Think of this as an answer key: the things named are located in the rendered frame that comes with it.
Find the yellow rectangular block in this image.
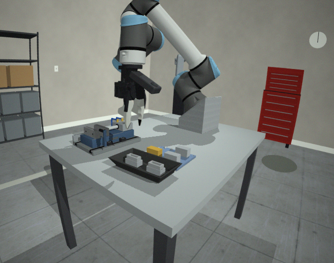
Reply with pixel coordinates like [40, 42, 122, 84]
[147, 146, 163, 157]

